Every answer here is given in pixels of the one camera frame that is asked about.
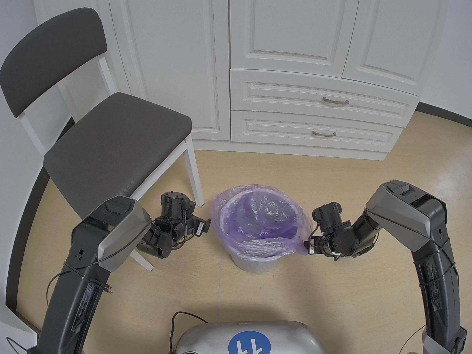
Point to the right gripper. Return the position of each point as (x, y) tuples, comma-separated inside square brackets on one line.
[(320, 245)]

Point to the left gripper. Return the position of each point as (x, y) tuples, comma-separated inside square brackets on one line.
[(192, 227)]

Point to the purple plastic bag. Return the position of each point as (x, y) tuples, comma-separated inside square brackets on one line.
[(258, 216)]

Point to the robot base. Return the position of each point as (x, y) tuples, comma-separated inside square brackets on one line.
[(221, 339)]

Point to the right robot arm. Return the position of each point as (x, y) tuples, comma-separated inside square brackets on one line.
[(405, 216)]

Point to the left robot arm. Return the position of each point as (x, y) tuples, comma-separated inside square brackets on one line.
[(73, 308)]

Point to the white trash bin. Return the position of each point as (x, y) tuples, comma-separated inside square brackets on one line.
[(254, 264)]

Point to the grey and white chair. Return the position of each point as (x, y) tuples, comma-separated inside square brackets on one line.
[(110, 149)]

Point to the white wardrobe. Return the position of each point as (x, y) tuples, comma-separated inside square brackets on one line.
[(295, 20)]

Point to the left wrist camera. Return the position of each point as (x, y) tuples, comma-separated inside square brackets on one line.
[(190, 208)]

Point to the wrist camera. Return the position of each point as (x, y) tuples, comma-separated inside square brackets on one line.
[(316, 215), (190, 208)]

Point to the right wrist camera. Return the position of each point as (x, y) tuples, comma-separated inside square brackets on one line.
[(316, 215)]

